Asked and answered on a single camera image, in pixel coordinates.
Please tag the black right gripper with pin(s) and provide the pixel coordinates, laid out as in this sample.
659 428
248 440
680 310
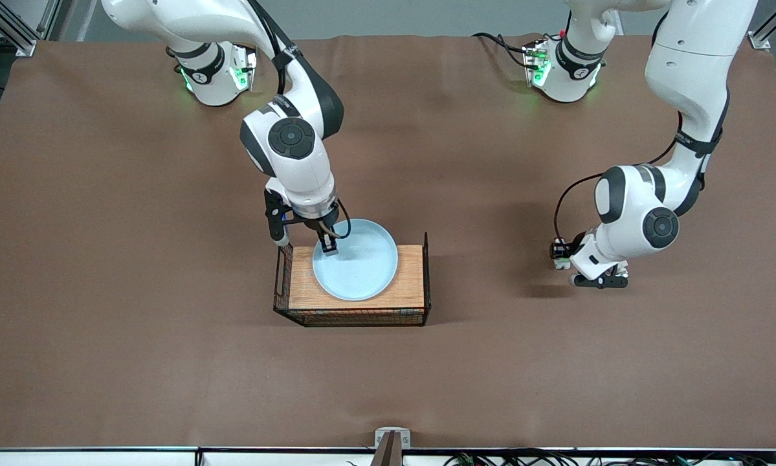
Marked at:
315 228

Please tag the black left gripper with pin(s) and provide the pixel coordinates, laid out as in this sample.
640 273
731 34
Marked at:
575 244

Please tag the green white button module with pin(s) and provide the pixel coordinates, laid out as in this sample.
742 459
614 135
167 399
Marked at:
561 254

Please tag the light blue round plate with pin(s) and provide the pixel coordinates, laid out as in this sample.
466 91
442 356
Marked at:
362 272

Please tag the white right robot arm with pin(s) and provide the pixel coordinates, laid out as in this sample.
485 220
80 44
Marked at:
297 168

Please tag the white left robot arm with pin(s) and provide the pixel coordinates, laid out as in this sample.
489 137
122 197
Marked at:
685 65

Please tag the base connector box green light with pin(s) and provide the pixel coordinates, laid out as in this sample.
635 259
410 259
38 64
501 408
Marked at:
535 61
244 71

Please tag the brown table cover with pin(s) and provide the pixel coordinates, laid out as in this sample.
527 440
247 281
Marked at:
167 362

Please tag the grey metal bracket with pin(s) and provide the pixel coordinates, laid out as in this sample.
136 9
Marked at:
382 439

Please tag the aluminium frame profile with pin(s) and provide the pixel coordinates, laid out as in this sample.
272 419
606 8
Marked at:
25 46
760 40

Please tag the white table edge rail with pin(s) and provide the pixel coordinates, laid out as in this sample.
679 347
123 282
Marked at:
103 458

